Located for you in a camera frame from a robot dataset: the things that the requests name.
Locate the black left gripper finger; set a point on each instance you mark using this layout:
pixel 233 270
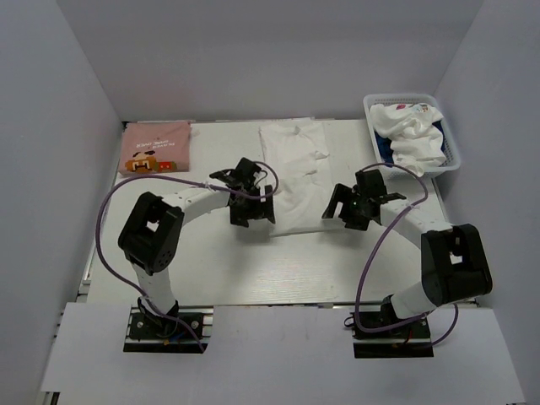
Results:
pixel 262 209
pixel 239 215

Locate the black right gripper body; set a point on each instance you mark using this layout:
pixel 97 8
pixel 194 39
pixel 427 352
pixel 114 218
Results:
pixel 354 213

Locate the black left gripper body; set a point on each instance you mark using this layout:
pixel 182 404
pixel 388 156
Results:
pixel 244 202

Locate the white t shirt robot print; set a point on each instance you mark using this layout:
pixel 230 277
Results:
pixel 297 150

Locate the white t shirt colourful print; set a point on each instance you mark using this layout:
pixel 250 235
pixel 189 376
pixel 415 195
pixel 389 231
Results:
pixel 416 144

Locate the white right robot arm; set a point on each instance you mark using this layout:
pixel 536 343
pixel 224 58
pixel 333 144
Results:
pixel 453 263

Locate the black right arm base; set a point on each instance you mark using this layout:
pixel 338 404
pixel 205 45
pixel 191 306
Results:
pixel 409 342

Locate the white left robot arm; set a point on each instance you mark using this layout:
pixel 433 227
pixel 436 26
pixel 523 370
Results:
pixel 150 237

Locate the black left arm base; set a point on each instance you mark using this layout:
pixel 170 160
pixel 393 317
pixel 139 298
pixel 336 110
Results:
pixel 144 336

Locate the blue t shirt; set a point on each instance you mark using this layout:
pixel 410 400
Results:
pixel 384 144

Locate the folded pink t shirt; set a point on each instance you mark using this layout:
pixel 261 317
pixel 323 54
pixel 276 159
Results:
pixel 155 147

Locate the white plastic basket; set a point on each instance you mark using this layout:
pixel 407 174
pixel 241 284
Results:
pixel 453 160

